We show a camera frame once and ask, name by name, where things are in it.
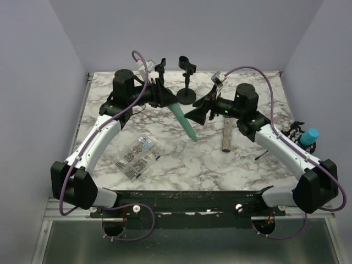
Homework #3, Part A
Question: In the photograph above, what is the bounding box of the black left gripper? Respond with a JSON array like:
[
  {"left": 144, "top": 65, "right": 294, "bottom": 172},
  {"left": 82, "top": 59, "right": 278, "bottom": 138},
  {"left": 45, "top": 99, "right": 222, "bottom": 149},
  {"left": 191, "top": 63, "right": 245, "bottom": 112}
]
[{"left": 128, "top": 77, "right": 179, "bottom": 108}]

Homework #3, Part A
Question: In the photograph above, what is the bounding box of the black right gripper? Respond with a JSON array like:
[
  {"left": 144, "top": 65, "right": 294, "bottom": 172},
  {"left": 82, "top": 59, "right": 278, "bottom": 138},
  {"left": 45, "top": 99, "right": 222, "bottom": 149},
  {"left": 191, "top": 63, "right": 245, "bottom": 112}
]
[{"left": 185, "top": 84, "right": 244, "bottom": 124}]

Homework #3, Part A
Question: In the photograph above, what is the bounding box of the mint green microphone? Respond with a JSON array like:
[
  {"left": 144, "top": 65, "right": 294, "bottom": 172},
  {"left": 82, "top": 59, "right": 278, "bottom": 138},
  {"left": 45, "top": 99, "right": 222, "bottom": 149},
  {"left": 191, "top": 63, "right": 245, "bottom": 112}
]
[{"left": 168, "top": 103, "right": 198, "bottom": 142}]

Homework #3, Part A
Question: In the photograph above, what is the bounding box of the black round-base stand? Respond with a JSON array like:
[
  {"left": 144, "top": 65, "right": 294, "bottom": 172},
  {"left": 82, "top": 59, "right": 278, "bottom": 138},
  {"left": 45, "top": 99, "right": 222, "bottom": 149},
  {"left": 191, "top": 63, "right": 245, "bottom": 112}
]
[
  {"left": 154, "top": 58, "right": 166, "bottom": 85},
  {"left": 177, "top": 56, "right": 196, "bottom": 105}
]

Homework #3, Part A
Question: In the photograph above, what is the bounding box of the glitter rhinestone microphone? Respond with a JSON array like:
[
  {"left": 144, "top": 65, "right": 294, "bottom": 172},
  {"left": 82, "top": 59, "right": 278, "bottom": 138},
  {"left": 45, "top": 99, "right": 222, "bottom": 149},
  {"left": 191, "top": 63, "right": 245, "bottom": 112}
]
[{"left": 222, "top": 117, "right": 233, "bottom": 153}]

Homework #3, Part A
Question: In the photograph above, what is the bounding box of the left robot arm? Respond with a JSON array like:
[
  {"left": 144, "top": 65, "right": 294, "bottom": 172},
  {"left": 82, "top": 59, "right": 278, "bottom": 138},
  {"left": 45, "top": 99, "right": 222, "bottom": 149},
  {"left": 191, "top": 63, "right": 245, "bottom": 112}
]
[{"left": 50, "top": 69, "right": 183, "bottom": 217}]

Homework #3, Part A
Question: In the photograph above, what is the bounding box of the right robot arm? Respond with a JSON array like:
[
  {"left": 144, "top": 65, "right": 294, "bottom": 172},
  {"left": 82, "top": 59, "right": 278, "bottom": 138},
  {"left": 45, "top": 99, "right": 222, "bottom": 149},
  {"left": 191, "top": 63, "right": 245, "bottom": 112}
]
[{"left": 185, "top": 83, "right": 339, "bottom": 216}]

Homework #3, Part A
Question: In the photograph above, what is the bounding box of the blue microphone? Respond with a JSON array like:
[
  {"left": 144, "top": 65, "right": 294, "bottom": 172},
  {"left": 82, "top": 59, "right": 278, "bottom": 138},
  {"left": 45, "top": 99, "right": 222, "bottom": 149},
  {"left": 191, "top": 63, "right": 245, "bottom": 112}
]
[{"left": 299, "top": 128, "right": 320, "bottom": 147}]

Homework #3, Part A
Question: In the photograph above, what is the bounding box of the clear plastic screw box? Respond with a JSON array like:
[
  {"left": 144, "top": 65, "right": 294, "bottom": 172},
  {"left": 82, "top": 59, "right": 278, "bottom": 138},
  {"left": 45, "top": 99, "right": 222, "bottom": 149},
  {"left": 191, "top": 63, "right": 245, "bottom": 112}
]
[{"left": 113, "top": 134, "right": 161, "bottom": 181}]

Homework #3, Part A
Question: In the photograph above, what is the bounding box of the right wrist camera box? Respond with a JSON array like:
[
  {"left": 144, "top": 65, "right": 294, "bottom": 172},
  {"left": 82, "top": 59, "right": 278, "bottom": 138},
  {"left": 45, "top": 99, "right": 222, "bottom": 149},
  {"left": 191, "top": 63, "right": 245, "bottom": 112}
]
[{"left": 211, "top": 71, "right": 227, "bottom": 88}]

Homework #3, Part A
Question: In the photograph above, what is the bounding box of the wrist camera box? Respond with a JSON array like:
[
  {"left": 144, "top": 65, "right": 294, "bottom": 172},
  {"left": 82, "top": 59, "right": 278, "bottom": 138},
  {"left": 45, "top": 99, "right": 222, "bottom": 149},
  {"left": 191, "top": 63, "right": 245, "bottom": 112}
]
[
  {"left": 211, "top": 71, "right": 227, "bottom": 88},
  {"left": 135, "top": 59, "right": 156, "bottom": 81}
]

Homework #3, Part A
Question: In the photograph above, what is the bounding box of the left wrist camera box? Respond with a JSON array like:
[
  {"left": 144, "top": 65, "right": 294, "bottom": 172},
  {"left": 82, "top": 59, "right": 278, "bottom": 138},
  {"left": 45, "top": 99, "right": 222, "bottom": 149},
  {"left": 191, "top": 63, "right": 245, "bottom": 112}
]
[{"left": 135, "top": 59, "right": 156, "bottom": 81}]

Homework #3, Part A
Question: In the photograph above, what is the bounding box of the black tripod shock-mount stand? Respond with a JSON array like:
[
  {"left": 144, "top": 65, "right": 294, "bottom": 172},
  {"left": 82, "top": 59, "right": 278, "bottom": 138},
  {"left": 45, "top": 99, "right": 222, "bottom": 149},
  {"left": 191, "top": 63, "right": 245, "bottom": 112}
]
[{"left": 280, "top": 121, "right": 317, "bottom": 154}]

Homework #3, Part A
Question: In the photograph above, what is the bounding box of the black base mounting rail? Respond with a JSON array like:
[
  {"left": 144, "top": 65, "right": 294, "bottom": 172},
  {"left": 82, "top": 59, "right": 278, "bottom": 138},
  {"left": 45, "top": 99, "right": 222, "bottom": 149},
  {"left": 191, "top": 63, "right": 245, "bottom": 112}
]
[{"left": 90, "top": 191, "right": 285, "bottom": 230}]

